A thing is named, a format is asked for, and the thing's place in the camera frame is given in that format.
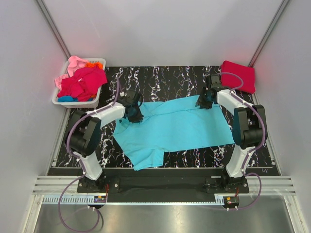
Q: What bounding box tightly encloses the cyan t shirt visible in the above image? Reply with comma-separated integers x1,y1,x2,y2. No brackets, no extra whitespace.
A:
113,96,234,171

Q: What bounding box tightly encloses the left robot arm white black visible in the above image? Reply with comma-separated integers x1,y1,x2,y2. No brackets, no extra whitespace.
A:
66,89,143,192

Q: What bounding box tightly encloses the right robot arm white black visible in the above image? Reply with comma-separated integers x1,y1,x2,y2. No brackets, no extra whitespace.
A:
196,73,267,193

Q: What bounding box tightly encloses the folded red t shirt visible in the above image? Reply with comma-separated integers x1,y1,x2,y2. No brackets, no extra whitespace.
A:
221,61,256,94

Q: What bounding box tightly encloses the white plastic laundry basket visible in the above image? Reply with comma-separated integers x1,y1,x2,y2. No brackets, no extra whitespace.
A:
52,58,106,108

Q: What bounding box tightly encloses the magenta t shirt in basket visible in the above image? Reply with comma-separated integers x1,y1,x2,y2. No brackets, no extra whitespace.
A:
57,66,107,102

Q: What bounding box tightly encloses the orange t shirt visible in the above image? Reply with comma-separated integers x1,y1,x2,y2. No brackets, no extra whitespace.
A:
85,62,103,69

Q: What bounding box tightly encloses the blue t shirt in basket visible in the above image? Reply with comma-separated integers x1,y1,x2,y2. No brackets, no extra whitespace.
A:
57,96,93,102

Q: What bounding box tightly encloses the light pink t shirt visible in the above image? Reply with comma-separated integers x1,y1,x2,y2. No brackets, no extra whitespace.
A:
54,56,89,90

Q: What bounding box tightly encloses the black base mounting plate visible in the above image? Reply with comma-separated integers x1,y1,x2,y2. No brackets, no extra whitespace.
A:
77,168,249,204

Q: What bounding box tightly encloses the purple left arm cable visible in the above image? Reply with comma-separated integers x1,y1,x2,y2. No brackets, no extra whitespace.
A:
67,77,126,175

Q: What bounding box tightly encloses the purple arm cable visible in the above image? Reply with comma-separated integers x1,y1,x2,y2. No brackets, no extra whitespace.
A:
67,77,126,175
215,71,265,175

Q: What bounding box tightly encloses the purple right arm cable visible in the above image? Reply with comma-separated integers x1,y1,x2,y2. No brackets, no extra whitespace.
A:
215,71,265,175

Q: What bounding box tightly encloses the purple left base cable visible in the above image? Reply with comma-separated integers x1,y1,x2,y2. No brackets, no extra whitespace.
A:
59,177,104,231

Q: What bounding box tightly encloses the aluminium frame rail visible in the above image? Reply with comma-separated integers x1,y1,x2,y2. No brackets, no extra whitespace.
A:
32,176,296,196

